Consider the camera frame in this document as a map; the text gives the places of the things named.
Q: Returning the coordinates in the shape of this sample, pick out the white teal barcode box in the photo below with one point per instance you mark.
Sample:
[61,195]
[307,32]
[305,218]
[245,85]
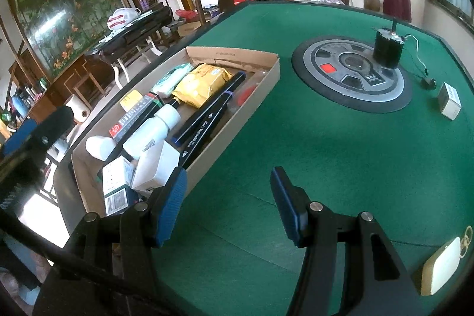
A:
[116,173]

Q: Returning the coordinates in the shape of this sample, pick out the large white pill bottle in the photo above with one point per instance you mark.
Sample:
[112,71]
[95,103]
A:
[150,136]

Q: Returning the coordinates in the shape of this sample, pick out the wooden stool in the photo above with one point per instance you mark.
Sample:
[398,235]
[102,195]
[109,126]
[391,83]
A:
[89,82]

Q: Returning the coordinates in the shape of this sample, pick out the white rectangular block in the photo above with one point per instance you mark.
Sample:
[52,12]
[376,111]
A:
[155,168]

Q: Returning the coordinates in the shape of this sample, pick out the low wooden sideboard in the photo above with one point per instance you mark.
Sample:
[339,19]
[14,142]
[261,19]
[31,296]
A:
[70,75]

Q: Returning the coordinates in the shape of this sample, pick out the white red plastic bag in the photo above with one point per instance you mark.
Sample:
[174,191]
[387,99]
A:
[122,18]

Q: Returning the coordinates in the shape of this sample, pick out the golden snack packet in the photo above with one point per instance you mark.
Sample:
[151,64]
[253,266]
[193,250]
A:
[202,84]

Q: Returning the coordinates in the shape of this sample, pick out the grey box with red band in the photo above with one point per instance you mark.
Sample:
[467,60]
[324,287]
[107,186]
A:
[127,121]

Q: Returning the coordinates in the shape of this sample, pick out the shallow cardboard box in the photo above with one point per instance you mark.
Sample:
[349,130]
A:
[237,57]

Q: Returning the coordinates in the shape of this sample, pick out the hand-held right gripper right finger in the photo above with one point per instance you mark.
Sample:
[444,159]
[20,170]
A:
[287,201]

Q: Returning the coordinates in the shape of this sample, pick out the white paper roll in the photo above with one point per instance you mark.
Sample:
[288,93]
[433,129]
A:
[77,108]

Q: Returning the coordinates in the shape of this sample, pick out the black cylindrical motor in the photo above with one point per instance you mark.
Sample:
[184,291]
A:
[387,49]

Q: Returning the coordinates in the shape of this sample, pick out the white pill bottle red label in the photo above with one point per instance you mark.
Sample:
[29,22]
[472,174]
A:
[100,147]

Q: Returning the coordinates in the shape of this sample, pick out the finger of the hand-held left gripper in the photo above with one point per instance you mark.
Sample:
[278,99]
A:
[55,125]
[20,134]

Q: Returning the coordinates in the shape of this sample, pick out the cream rectangular block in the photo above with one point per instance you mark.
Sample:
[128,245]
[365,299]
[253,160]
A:
[440,268]

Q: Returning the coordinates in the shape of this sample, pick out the round grey table console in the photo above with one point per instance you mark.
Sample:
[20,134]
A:
[314,57]

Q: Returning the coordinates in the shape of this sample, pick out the small white box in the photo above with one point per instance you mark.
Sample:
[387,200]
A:
[448,101]

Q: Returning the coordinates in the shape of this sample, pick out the clear red lipstick tube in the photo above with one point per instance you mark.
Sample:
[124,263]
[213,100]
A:
[247,94]

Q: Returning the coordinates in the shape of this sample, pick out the yellow sponge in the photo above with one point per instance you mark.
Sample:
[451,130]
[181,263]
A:
[129,101]

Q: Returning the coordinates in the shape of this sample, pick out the dark side table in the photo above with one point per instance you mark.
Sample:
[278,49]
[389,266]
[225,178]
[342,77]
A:
[137,31]

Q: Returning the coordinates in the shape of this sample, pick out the blue bottle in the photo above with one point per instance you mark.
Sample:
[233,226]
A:
[18,105]

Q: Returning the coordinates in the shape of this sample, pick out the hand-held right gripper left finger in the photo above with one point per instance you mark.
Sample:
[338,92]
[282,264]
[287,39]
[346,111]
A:
[170,208]

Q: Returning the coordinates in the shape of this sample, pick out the floral wall painting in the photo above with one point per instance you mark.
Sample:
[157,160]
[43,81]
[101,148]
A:
[63,5]

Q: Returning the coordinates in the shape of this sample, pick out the white tissue pack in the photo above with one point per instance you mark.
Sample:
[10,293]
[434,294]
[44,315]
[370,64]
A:
[172,79]

